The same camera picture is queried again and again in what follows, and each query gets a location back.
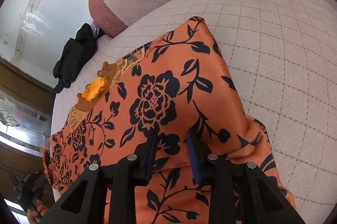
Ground orange black floral blouse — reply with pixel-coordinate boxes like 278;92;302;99
44;17;294;223

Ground person left hand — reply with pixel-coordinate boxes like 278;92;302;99
27;200;49;224

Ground wooden stained glass door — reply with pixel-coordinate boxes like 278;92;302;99
0;55;56;224

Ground black garment pile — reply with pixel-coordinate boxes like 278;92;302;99
52;23;105;94

